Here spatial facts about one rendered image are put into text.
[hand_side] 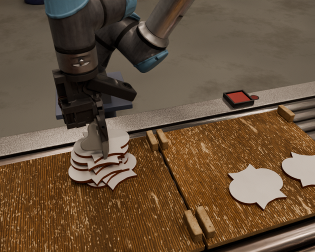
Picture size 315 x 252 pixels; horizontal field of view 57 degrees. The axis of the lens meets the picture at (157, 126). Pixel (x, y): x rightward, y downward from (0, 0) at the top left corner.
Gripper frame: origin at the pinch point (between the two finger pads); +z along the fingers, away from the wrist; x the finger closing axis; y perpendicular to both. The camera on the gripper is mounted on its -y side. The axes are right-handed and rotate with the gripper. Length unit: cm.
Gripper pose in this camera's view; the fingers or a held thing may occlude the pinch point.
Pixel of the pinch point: (101, 141)
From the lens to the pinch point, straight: 71.3
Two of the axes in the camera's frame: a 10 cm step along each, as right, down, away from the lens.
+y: -9.1, 2.5, -3.3
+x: 4.1, 5.6, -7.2
